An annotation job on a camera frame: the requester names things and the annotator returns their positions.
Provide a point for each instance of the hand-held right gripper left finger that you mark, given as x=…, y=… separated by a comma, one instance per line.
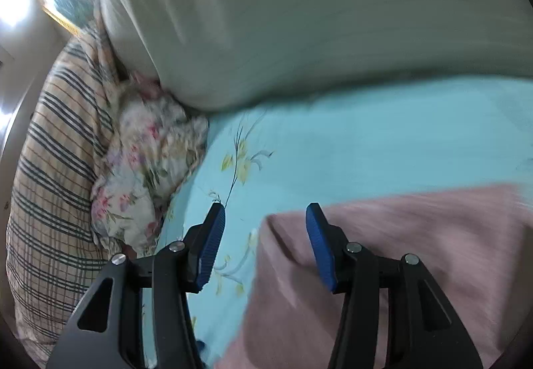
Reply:
x=210, y=246

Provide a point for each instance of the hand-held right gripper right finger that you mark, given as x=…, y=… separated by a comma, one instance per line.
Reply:
x=318, y=246

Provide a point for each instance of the pink knit garment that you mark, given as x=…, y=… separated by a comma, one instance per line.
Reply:
x=416, y=235

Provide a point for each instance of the turquoise floral bed quilt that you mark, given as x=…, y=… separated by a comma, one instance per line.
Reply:
x=333, y=152

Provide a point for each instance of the floral ruffled pillow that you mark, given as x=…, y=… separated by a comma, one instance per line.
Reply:
x=141, y=169

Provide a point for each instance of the plaid beige blanket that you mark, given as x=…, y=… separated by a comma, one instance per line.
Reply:
x=54, y=186

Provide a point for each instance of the green striped bolster pillow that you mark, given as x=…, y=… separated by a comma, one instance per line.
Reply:
x=291, y=19

